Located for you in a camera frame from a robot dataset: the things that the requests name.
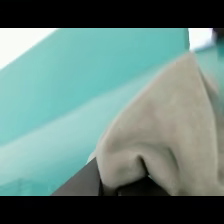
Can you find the brown garment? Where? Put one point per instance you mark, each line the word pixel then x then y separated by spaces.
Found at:
pixel 170 133

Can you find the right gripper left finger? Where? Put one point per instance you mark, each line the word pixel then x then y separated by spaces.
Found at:
pixel 83 181

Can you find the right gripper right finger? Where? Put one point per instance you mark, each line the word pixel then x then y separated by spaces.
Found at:
pixel 143 187

